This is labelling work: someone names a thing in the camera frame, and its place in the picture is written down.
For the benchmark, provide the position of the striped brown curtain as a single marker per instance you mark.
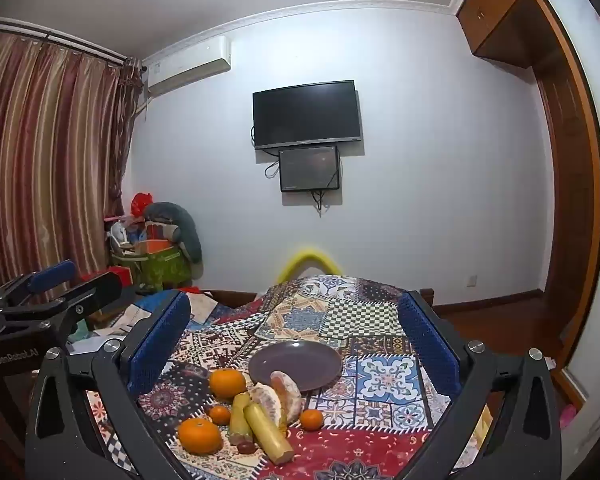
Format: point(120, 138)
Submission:
point(45, 160)

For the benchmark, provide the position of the yellow chair back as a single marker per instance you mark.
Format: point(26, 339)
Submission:
point(307, 255)

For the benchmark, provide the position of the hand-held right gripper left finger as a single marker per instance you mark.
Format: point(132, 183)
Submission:
point(160, 342)

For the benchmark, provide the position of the purple round plate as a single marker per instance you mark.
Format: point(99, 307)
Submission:
point(300, 360)

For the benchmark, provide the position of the pink slipper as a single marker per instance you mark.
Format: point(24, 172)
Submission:
point(568, 416)

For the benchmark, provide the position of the curtain rail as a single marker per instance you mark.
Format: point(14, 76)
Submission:
point(55, 39)

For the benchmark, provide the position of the white wall outlet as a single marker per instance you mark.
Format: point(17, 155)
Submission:
point(473, 280)

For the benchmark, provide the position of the pale peeled pomelo segment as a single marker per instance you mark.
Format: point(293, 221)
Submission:
point(264, 400)

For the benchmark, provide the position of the small orange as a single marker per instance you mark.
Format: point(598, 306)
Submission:
point(220, 415)
point(311, 420)

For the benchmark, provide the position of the patchwork printed tablecloth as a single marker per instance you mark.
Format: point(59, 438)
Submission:
point(360, 320)

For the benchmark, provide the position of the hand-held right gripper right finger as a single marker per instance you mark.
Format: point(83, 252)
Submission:
point(430, 345)

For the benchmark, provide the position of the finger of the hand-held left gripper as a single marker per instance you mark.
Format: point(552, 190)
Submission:
point(100, 287)
point(52, 274)

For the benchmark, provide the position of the red plastic bag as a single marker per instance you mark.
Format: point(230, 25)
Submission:
point(141, 205)

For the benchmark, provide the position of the white papers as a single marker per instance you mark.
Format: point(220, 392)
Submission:
point(125, 317)

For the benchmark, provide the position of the small black wall monitor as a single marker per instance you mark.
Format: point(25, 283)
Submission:
point(309, 167)

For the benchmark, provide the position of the wooden door frame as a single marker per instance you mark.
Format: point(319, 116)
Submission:
point(575, 185)

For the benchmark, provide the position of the blue cloth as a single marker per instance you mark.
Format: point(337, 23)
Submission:
point(152, 300)

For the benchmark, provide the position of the white air conditioner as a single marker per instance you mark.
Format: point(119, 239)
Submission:
point(190, 65)

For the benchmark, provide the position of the orange box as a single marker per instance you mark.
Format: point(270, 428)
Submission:
point(152, 247)

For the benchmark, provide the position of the large orange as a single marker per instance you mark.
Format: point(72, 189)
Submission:
point(227, 382)
point(199, 436)

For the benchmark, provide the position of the black wall television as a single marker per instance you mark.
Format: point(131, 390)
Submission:
point(307, 115)

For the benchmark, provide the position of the wooden overhead cabinet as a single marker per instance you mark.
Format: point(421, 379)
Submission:
point(495, 10)

